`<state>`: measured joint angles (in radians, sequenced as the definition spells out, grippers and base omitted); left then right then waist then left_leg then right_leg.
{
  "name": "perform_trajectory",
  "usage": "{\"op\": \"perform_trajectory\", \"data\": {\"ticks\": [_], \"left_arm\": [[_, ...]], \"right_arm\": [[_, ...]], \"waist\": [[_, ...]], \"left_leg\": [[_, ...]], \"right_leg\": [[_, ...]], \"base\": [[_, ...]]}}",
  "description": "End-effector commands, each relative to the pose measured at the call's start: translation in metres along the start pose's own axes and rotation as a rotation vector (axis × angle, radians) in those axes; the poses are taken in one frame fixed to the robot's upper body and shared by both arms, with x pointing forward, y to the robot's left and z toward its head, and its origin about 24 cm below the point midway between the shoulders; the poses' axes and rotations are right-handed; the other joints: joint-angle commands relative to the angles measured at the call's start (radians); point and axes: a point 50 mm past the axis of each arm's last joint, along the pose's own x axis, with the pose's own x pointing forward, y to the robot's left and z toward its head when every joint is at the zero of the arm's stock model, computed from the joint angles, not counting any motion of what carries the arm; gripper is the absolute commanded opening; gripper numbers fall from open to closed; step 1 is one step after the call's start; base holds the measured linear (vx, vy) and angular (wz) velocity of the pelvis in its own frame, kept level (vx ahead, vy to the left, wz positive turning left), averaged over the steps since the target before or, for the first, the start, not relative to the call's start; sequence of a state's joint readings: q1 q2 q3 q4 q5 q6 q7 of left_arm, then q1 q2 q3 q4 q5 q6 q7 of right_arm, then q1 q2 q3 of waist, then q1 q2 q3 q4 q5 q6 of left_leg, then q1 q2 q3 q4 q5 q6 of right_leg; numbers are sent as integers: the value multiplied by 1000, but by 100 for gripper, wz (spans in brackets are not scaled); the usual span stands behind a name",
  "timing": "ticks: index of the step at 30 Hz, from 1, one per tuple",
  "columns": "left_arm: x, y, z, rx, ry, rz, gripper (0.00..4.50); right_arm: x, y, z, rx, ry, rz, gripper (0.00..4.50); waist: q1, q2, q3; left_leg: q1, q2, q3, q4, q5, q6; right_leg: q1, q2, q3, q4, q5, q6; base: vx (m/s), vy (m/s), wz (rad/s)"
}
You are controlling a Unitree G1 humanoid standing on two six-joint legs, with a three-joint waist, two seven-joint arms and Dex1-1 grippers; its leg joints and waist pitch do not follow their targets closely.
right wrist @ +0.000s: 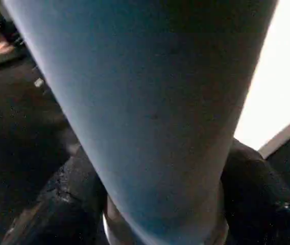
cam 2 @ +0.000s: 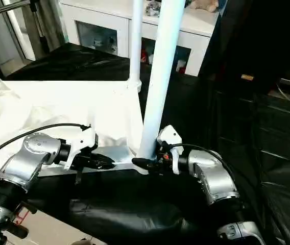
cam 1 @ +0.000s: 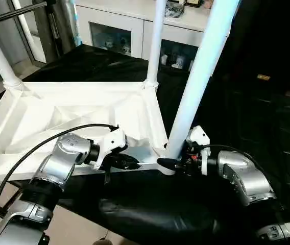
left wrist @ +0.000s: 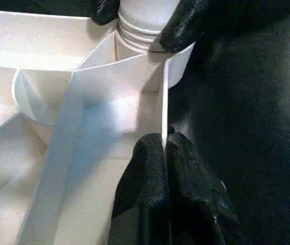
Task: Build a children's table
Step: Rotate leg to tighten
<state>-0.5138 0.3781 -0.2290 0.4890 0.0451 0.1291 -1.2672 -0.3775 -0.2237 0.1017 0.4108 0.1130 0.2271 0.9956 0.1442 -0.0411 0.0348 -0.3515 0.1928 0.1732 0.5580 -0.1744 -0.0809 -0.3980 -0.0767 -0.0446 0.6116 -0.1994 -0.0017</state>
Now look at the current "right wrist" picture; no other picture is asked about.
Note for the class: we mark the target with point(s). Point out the black work mat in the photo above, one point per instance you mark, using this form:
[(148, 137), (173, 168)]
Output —
[(17, 132)]

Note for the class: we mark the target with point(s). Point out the white plastic table top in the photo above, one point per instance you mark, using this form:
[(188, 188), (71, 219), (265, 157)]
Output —
[(283, 81)]

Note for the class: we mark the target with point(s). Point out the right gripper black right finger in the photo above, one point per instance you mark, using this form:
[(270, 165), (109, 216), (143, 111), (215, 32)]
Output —
[(267, 199)]

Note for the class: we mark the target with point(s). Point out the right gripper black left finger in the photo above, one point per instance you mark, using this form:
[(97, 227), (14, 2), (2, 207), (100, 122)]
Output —
[(58, 204)]

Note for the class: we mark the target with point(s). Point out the white plastic table leg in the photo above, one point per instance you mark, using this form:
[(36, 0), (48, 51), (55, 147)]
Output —
[(150, 102)]

